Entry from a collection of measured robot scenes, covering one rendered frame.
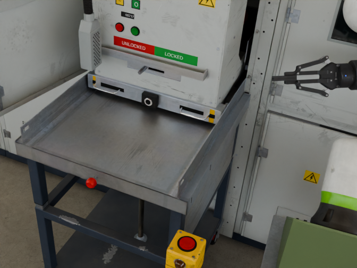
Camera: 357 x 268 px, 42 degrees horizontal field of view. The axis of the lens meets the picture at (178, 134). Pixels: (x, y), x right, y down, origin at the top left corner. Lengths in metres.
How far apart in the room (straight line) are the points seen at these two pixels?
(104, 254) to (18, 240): 0.52
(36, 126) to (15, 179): 1.16
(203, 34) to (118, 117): 0.44
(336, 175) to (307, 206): 0.88
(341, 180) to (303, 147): 0.71
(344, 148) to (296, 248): 0.29
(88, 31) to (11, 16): 0.27
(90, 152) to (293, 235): 0.72
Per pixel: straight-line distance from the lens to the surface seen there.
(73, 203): 2.59
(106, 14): 1.69
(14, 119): 2.68
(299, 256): 1.23
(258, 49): 1.83
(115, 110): 1.75
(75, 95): 1.81
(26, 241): 2.45
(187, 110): 1.69
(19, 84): 1.82
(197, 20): 1.54
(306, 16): 1.72
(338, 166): 1.29
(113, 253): 2.13
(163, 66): 1.61
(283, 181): 2.09
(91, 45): 1.64
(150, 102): 1.71
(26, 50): 1.80
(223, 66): 1.60
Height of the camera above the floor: 1.83
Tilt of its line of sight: 37 degrees down
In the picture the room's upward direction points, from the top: 5 degrees clockwise
